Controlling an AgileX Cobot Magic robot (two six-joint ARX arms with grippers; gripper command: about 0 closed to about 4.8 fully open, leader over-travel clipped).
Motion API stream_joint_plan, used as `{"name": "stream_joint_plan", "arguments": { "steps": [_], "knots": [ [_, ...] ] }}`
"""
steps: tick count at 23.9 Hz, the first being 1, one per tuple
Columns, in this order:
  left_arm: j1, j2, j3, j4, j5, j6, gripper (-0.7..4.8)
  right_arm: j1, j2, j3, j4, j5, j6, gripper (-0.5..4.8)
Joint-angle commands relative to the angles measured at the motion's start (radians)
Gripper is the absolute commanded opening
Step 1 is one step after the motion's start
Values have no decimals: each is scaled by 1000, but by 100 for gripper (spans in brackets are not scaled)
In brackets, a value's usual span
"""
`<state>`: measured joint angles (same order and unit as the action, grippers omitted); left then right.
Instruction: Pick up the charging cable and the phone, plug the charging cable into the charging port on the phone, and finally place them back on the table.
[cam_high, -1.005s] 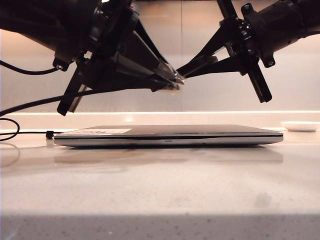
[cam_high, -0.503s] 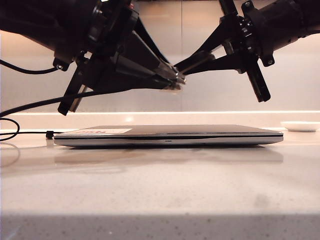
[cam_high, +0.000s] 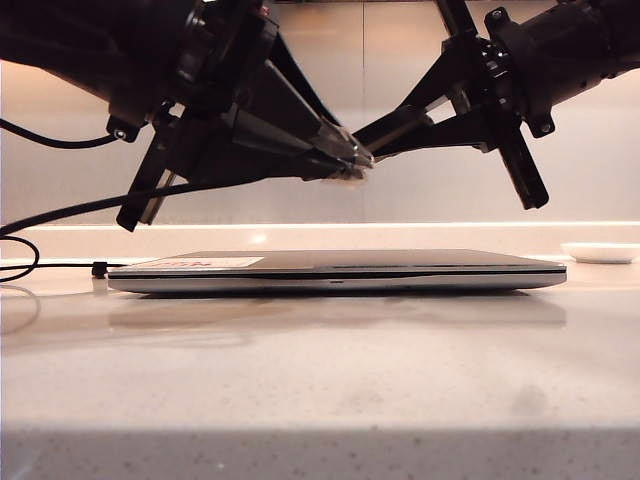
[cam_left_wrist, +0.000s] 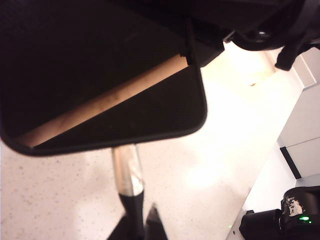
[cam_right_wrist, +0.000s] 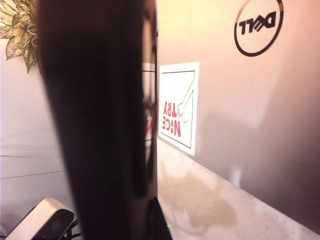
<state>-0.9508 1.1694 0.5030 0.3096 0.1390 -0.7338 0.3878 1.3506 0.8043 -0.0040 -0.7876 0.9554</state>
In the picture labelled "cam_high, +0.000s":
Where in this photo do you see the small white dish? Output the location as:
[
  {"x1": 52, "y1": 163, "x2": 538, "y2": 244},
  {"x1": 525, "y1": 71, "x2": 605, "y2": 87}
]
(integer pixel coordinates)
[{"x1": 560, "y1": 241, "x2": 635, "y2": 265}]

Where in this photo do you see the black robot wrist cable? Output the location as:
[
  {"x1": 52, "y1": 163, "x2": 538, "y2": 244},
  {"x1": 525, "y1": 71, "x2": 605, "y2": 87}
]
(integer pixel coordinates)
[{"x1": 0, "y1": 118, "x2": 115, "y2": 150}]

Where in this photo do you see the silver Dell laptop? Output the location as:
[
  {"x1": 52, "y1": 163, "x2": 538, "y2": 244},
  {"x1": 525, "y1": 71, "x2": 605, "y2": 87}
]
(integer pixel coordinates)
[{"x1": 106, "y1": 248, "x2": 569, "y2": 297}]

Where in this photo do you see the white Nice Try sticker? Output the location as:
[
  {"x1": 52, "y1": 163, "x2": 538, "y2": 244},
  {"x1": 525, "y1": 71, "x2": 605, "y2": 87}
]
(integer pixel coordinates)
[{"x1": 148, "y1": 256, "x2": 266, "y2": 270}]

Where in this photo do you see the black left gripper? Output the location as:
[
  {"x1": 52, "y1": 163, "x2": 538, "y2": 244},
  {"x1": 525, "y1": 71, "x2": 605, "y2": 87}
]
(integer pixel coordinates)
[{"x1": 115, "y1": 0, "x2": 375, "y2": 234}]

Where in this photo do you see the black charging cable silver plug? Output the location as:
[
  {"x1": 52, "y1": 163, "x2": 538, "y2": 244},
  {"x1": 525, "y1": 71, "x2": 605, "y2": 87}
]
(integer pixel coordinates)
[{"x1": 0, "y1": 164, "x2": 375, "y2": 282}]

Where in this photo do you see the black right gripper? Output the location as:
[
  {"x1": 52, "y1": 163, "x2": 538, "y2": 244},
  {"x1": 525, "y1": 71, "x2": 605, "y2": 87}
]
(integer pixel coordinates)
[{"x1": 388, "y1": 0, "x2": 557, "y2": 211}]

